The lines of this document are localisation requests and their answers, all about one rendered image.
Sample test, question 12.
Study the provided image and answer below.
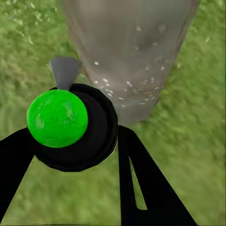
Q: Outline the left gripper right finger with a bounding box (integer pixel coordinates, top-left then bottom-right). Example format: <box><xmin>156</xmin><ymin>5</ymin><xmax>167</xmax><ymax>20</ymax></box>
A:
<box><xmin>117</xmin><ymin>125</ymin><xmax>197</xmax><ymax>226</ymax></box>

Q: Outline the pesticide atomizer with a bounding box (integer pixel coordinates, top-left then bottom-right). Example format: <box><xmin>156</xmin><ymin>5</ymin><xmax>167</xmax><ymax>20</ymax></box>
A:
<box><xmin>26</xmin><ymin>56</ymin><xmax>119</xmax><ymax>172</ymax></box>

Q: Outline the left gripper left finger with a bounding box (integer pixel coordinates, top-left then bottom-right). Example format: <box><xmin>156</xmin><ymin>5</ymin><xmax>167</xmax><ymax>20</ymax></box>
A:
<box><xmin>0</xmin><ymin>120</ymin><xmax>140</xmax><ymax>222</ymax></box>

